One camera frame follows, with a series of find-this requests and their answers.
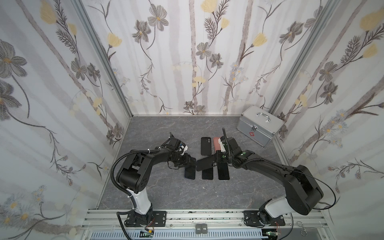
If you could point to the white slotted cable duct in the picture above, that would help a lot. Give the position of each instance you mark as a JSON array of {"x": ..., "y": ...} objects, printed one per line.
[{"x": 212, "y": 234}]

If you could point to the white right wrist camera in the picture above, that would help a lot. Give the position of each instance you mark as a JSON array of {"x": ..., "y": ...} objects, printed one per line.
[{"x": 220, "y": 143}]

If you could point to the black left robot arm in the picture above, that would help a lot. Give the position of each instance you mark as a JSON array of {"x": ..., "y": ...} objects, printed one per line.
[{"x": 169, "y": 146}]

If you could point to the black phone case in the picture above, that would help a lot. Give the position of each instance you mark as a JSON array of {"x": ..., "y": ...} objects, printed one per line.
[
  {"x": 206, "y": 163},
  {"x": 206, "y": 146}
]

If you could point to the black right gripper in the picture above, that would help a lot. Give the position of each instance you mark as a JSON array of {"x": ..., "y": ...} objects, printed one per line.
[{"x": 222, "y": 157}]

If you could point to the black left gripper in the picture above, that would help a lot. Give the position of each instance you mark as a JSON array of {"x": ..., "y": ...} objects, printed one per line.
[{"x": 184, "y": 160}]

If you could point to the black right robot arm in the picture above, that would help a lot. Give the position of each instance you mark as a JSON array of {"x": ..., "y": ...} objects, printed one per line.
[{"x": 302, "y": 189}]

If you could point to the pink phone case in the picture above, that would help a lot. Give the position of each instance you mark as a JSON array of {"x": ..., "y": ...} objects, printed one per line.
[{"x": 217, "y": 144}]

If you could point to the silver aluminium case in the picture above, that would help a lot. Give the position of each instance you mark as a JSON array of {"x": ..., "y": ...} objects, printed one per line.
[{"x": 259, "y": 125}]

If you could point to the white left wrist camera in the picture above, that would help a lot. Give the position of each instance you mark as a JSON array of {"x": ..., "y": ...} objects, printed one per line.
[{"x": 182, "y": 149}]

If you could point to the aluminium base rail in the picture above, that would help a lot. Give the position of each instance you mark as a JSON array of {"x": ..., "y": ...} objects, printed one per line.
[{"x": 104, "y": 224}]

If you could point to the black smartphone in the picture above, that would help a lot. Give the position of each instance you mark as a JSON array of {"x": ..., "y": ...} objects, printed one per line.
[{"x": 223, "y": 171}]

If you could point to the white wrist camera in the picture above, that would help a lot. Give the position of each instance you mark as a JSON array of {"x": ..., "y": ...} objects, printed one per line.
[
  {"x": 220, "y": 143},
  {"x": 182, "y": 149}
]

